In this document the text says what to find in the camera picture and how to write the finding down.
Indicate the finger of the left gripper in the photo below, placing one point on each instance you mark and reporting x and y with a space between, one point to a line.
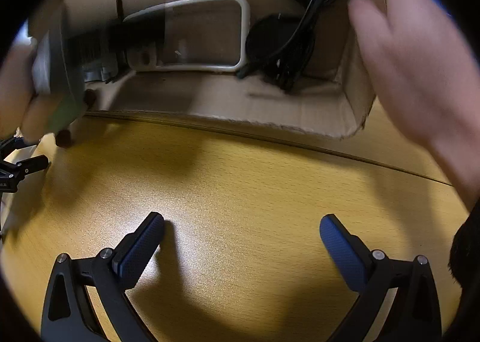
13 143
17 171

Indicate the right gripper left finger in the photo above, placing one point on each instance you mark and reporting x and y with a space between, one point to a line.
68 313

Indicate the pastel plush toy green hair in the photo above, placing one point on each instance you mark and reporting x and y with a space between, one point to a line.
55 76

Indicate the bare right hand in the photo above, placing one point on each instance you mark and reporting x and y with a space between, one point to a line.
426 78

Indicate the black sunglasses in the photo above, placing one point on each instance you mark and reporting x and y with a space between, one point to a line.
280 45

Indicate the cardboard box tray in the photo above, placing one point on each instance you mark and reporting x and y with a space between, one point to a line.
331 98

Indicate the white clear phone case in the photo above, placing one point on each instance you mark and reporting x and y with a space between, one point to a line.
188 35

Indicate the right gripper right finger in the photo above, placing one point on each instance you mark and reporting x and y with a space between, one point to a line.
415 312

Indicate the bare left hand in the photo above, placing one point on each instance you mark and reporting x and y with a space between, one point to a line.
22 110

